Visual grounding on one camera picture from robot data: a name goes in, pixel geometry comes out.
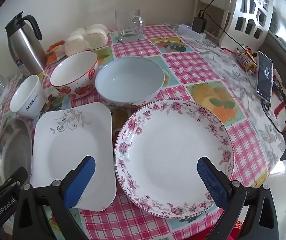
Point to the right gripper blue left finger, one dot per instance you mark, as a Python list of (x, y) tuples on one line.
[(62, 195)]

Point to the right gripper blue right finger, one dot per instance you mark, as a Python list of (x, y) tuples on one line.
[(226, 194)]

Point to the stainless steel round tray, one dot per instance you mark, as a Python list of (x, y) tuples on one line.
[(15, 149)]

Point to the floral rimmed round plate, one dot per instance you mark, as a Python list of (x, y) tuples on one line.
[(156, 155)]

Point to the small white bowl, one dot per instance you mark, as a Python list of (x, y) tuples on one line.
[(29, 98)]

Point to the strawberry pattern red-rim bowl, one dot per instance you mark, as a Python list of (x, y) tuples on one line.
[(75, 76)]

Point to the pale blue large bowl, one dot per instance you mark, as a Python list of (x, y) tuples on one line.
[(130, 82)]

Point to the white square plate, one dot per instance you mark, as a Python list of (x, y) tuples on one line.
[(61, 141)]

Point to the smartphone on stand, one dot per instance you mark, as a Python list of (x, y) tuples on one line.
[(264, 77)]

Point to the orange snack packet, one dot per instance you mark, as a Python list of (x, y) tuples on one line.
[(56, 52)]

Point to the colourful cylindrical tin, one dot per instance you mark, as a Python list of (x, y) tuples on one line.
[(245, 60)]

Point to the checkered fruit tablecloth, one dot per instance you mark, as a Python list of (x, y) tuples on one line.
[(211, 76)]

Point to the stainless steel thermos jug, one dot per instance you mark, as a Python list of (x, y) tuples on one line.
[(24, 36)]

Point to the bag of white steamed buns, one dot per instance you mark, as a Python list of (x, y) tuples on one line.
[(89, 38)]

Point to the white power strip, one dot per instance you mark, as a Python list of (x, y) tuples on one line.
[(187, 31)]

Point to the black charger plug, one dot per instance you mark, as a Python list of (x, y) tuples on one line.
[(199, 23)]

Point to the white lattice chair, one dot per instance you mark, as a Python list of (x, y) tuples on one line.
[(248, 24)]

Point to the clear glass mug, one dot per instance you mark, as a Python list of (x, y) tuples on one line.
[(129, 24)]

